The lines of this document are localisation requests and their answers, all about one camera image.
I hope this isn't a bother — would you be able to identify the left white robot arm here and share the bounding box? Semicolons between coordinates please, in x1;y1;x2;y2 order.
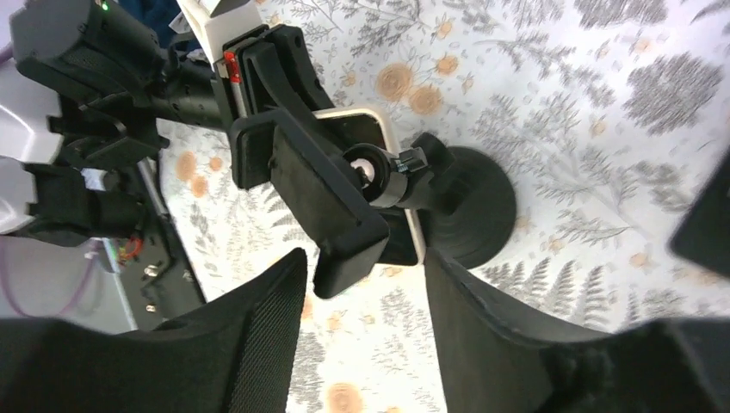
1;1;344;246

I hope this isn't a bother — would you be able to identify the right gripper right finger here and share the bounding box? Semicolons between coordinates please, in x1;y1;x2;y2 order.
424;249;729;412

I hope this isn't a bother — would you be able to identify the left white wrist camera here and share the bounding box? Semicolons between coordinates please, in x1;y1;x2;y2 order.
176;0;263;64

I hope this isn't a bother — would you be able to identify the dark blue cloth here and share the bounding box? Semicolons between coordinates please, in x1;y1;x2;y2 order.
117;0;181;47

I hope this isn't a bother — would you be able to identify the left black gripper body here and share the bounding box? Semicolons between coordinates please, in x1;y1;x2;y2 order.
213;25;334;132

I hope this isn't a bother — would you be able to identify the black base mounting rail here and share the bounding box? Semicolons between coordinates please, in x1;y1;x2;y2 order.
100;158;206;330

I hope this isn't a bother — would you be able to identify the black folding phone stand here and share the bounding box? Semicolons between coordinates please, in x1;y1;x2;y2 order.
670;160;729;278

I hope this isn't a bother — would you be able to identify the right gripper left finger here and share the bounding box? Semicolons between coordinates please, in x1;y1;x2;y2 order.
1;248;307;412

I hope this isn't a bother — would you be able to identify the black round-base stand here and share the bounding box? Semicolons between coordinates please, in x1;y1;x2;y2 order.
229;109;517;299

